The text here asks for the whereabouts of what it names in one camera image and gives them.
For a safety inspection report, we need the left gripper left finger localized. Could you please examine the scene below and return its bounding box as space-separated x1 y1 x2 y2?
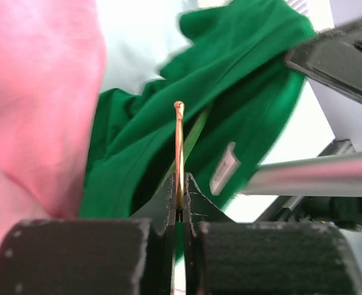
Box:
0 176 176 295

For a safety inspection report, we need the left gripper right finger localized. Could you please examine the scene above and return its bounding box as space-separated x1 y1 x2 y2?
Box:
183 173 362 294

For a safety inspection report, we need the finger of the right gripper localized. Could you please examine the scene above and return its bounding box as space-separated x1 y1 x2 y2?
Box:
285 20 362 104

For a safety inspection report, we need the green t shirt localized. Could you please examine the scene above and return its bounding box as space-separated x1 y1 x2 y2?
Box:
78 1 315 218

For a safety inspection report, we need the green hanger with gold hook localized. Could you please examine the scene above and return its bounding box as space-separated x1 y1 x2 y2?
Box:
156 101 212 212

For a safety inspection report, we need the pink t shirt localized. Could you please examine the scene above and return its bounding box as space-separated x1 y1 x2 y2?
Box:
0 1 106 244

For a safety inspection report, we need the grey clothes rack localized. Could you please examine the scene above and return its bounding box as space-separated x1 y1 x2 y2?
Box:
242 152 362 197

